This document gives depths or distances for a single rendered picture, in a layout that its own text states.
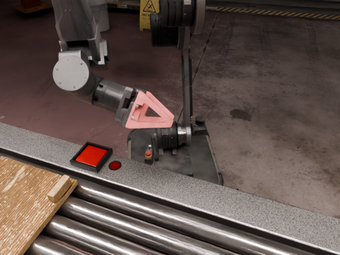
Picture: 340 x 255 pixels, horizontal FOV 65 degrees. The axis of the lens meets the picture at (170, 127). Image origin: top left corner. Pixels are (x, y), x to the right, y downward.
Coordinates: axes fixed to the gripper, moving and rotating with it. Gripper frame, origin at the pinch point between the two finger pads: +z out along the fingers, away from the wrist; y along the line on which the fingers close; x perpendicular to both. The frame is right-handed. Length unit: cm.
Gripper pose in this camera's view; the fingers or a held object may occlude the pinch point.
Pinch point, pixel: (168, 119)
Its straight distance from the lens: 52.7
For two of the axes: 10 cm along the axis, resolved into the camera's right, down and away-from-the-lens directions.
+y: -0.3, 1.3, -9.9
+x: 3.7, -9.2, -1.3
